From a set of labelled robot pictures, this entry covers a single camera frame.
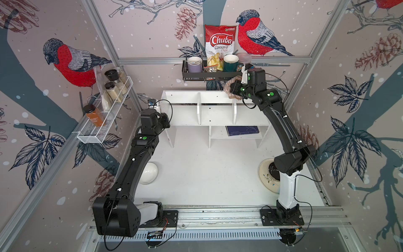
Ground pink lidded jar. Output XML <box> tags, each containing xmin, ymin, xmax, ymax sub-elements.
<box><xmin>237</xmin><ymin>52</ymin><xmax>252</xmax><ymax>67</ymax></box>

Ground green mug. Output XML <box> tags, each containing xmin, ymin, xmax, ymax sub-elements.
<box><xmin>223</xmin><ymin>54</ymin><xmax>239</xmax><ymax>72</ymax></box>

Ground white ceramic bowl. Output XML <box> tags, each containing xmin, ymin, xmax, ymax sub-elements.
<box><xmin>139</xmin><ymin>162</ymin><xmax>158</xmax><ymax>185</ymax></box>

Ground black wall shelf basket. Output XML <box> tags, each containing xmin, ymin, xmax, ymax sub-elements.
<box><xmin>182</xmin><ymin>60</ymin><xmax>242</xmax><ymax>82</ymax></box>

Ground white wooden bookshelf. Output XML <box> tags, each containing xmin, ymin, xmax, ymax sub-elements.
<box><xmin>156</xmin><ymin>90</ymin><xmax>271</xmax><ymax>148</ymax></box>

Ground black bowl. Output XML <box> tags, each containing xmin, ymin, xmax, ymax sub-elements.
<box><xmin>268</xmin><ymin>163</ymin><xmax>280</xmax><ymax>181</ymax></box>

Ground cream and blue plate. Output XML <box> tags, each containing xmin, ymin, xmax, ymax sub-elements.
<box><xmin>258</xmin><ymin>158</ymin><xmax>280</xmax><ymax>194</ymax></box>

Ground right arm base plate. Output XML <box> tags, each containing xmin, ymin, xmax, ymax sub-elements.
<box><xmin>259</xmin><ymin>208</ymin><xmax>305</xmax><ymax>226</ymax></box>

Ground red Chuba chips bag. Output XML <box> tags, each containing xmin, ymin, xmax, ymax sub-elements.
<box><xmin>205</xmin><ymin>25</ymin><xmax>237</xmax><ymax>58</ymax></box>

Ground dark blue book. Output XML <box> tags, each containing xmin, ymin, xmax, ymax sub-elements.
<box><xmin>226</xmin><ymin>126</ymin><xmax>260</xmax><ymax>137</ymax></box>

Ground beige striped knitted cloth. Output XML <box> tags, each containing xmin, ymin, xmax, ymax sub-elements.
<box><xmin>224</xmin><ymin>76</ymin><xmax>242</xmax><ymax>100</ymax></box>

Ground yellow snack packet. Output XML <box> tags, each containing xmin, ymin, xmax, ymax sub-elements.
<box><xmin>207</xmin><ymin>53</ymin><xmax>223</xmax><ymax>71</ymax></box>

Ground white wire wall rack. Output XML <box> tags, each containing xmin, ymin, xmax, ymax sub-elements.
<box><xmin>77</xmin><ymin>77</ymin><xmax>133</xmax><ymax>144</ymax></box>

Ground black lid spice jar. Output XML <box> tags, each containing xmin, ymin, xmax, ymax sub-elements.
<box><xmin>105</xmin><ymin>82</ymin><xmax>123</xmax><ymax>103</ymax></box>
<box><xmin>105</xmin><ymin>69</ymin><xmax>128</xmax><ymax>95</ymax></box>

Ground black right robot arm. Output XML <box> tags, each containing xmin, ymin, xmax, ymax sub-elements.
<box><xmin>230</xmin><ymin>64</ymin><xmax>315</xmax><ymax>223</ymax></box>

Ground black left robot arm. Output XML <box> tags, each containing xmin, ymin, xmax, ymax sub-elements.
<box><xmin>92</xmin><ymin>109</ymin><xmax>170</xmax><ymax>237</ymax></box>

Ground orange spice jar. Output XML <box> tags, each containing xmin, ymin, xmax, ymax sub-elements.
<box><xmin>83</xmin><ymin>104</ymin><xmax>105</xmax><ymax>127</ymax></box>

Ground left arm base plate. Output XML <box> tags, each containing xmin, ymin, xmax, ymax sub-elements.
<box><xmin>140</xmin><ymin>210</ymin><xmax>179</xmax><ymax>228</ymax></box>

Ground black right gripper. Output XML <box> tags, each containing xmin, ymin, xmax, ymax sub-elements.
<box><xmin>229</xmin><ymin>80</ymin><xmax>255</xmax><ymax>101</ymax></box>

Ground lavender mug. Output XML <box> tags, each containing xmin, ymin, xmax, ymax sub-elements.
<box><xmin>186</xmin><ymin>56</ymin><xmax>203</xmax><ymax>73</ymax></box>

